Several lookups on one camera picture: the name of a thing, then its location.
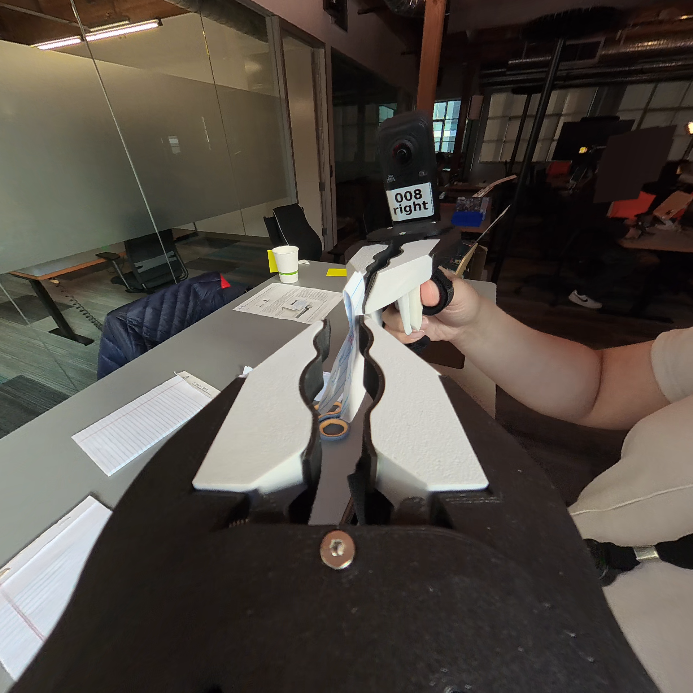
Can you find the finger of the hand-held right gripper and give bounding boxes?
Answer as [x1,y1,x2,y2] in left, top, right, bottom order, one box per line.
[364,240,440,316]
[345,243,393,283]

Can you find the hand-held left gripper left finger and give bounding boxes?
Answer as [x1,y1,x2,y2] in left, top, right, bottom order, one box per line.
[192,319,332,524]

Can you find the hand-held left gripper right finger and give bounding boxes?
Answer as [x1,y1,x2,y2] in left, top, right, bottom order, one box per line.
[346,315,491,525]

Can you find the grey orange-handled scissors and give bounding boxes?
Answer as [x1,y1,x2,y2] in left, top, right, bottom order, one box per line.
[313,400,351,442]

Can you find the lined paper piece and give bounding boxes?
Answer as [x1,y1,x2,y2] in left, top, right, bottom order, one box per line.
[315,270,371,424]

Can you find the person's right forearm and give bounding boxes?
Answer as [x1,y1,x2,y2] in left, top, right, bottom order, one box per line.
[449,300,672,431]

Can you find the person's right hand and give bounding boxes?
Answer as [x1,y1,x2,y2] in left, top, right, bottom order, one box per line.
[380,267,484,347]

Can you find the black office chair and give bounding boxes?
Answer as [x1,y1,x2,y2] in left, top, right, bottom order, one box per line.
[263,204,324,262]
[110,230,190,294]

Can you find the white paper cup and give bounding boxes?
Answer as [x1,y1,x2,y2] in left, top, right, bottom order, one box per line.
[271,245,300,284]

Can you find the printed paper sheet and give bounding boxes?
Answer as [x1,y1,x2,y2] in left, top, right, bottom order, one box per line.
[233,282,348,326]

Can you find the blue storage bin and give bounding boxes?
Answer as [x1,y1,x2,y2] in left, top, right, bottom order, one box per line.
[451,196,492,228]

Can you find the dark wooden column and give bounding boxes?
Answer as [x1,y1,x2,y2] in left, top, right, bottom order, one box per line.
[416,0,448,117]

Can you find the lined writing pad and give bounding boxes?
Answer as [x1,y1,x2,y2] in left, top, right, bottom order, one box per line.
[71,370,222,478]

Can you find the large paned window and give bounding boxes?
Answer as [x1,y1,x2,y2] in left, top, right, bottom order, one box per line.
[479,81,693,163]

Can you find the navy puffer jacket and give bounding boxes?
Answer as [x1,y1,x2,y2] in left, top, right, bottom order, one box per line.
[96,272,252,381]

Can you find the wooden meeting table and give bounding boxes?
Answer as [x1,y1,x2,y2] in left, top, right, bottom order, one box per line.
[8,250,126,347]

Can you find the lined paper sheet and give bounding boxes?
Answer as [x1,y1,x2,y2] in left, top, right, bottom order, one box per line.
[0,495,113,681]

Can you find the long ceiling light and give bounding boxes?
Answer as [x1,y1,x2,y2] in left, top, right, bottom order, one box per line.
[32,18,164,52]

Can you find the black lanyard strap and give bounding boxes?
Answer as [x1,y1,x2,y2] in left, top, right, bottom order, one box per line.
[584,533,693,587]

